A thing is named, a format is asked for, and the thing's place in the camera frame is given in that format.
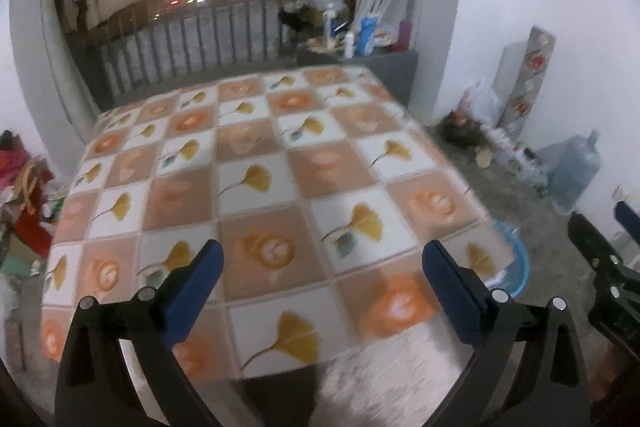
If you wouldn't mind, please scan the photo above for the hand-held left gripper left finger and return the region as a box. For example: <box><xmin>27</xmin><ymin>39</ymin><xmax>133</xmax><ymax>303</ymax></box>
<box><xmin>55</xmin><ymin>239</ymin><xmax>224</xmax><ymax>427</ymax></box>

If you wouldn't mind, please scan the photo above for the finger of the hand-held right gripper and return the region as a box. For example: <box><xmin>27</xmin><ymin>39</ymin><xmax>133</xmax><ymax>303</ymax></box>
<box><xmin>567</xmin><ymin>212</ymin><xmax>640</xmax><ymax>289</ymax></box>
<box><xmin>615</xmin><ymin>201</ymin><xmax>640</xmax><ymax>235</ymax></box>

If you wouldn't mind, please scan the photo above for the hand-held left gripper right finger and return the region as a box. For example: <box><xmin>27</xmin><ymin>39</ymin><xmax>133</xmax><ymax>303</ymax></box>
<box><xmin>421</xmin><ymin>240</ymin><xmax>593</xmax><ymax>427</ymax></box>

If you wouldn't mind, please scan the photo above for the blue plastic basket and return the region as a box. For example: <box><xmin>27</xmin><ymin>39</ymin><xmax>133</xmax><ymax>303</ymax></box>
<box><xmin>492</xmin><ymin>219</ymin><xmax>531</xmax><ymax>298</ymax></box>

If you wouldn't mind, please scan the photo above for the cluster of small jars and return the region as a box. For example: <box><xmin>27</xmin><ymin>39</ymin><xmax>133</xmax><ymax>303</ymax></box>
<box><xmin>482</xmin><ymin>127</ymin><xmax>551</xmax><ymax>192</ymax></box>

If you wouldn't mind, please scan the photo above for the brown bag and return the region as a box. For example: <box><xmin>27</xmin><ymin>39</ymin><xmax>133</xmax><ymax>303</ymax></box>
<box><xmin>441</xmin><ymin>112</ymin><xmax>483</xmax><ymax>148</ymax></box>

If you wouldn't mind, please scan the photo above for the flower patterned roll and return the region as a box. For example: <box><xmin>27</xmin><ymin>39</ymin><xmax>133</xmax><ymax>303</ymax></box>
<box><xmin>500</xmin><ymin>25</ymin><xmax>557</xmax><ymax>142</ymax></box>

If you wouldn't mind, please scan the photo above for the white plastic bag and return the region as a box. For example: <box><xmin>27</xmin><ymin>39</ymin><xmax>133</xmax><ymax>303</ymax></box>
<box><xmin>460</xmin><ymin>79</ymin><xmax>503</xmax><ymax>128</ymax></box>

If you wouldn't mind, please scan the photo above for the grey upright board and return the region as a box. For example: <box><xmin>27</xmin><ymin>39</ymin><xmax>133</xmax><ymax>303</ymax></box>
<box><xmin>492</xmin><ymin>47</ymin><xmax>526</xmax><ymax>128</ymax></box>

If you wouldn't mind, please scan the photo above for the pile of colourful clothes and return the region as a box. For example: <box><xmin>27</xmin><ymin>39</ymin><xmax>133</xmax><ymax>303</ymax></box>
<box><xmin>0</xmin><ymin>129</ymin><xmax>61</xmax><ymax>268</ymax></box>

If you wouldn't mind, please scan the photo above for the grey low cabinet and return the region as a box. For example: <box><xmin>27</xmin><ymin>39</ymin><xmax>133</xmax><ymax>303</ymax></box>
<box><xmin>297</xmin><ymin>47</ymin><xmax>420</xmax><ymax>108</ymax></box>

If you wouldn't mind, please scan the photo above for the metal balcony railing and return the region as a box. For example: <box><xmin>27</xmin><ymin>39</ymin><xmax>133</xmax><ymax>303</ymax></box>
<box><xmin>65</xmin><ymin>0</ymin><xmax>361</xmax><ymax>102</ymax></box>

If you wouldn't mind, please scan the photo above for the blue detergent bottle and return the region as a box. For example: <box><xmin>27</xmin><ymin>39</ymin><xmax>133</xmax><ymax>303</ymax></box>
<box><xmin>357</xmin><ymin>16</ymin><xmax>377</xmax><ymax>56</ymax></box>

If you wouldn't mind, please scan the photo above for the black bag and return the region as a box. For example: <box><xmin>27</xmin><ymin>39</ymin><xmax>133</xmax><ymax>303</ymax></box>
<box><xmin>277</xmin><ymin>4</ymin><xmax>311</xmax><ymax>32</ymax></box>

